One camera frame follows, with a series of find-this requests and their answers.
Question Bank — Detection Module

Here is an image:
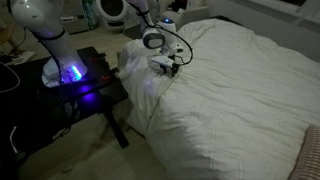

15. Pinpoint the green patterned bottle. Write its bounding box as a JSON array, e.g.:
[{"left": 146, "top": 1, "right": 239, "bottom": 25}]
[{"left": 81, "top": 0, "right": 99, "bottom": 30}]

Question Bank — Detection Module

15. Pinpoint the white duvet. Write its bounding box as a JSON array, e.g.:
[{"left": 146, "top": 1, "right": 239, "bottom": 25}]
[{"left": 117, "top": 18, "right": 320, "bottom": 180}]

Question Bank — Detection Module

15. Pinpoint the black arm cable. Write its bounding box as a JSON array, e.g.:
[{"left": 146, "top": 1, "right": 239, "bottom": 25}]
[{"left": 133, "top": 1, "right": 195, "bottom": 68}]

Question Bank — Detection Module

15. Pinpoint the white round appliance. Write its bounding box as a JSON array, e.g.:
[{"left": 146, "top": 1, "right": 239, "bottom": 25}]
[{"left": 95, "top": 0, "right": 130, "bottom": 33}]

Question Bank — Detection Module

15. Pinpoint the pink striped pillow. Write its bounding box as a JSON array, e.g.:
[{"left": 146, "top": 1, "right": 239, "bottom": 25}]
[{"left": 287, "top": 124, "right": 320, "bottom": 180}]

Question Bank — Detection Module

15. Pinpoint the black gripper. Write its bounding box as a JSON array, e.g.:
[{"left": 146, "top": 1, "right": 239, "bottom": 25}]
[{"left": 161, "top": 62, "right": 181, "bottom": 79}]

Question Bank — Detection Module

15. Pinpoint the red table clamp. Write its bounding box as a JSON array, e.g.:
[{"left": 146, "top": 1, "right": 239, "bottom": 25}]
[
  {"left": 89, "top": 53, "right": 108, "bottom": 64},
  {"left": 101, "top": 67, "right": 120, "bottom": 81}
]

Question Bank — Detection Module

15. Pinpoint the black robot table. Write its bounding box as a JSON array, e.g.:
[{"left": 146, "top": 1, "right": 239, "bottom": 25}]
[{"left": 0, "top": 45, "right": 131, "bottom": 169}]

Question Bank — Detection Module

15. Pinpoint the grey flat box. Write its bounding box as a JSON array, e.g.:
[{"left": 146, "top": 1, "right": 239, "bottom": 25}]
[{"left": 59, "top": 14, "right": 90, "bottom": 35}]

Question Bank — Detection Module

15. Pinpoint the short white cable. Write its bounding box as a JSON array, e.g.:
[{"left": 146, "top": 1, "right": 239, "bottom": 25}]
[{"left": 8, "top": 125, "right": 20, "bottom": 155}]

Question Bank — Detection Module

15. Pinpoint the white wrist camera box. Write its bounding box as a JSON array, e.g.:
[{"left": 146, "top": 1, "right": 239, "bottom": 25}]
[{"left": 150, "top": 54, "right": 175, "bottom": 68}]

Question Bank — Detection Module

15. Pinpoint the white looped cable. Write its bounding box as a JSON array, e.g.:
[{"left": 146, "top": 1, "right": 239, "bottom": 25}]
[{"left": 0, "top": 61, "right": 21, "bottom": 95}]

